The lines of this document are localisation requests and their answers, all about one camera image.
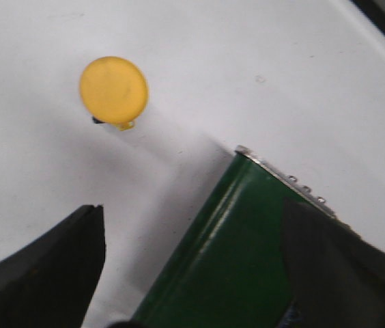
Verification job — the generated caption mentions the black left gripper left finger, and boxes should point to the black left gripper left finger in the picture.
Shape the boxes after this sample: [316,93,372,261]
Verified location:
[0,205,106,327]

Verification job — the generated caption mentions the yellow mushroom push button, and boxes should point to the yellow mushroom push button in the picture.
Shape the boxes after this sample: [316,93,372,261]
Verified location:
[79,56,149,131]

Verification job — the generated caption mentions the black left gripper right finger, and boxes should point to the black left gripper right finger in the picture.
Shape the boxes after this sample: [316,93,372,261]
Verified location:
[281,200,385,327]

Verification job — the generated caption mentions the green conveyor belt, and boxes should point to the green conveyor belt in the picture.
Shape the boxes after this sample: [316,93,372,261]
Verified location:
[132,157,302,327]

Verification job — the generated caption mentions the aluminium conveyor frame rail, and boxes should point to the aluminium conveyor frame rail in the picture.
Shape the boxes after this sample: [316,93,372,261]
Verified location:
[225,146,356,236]

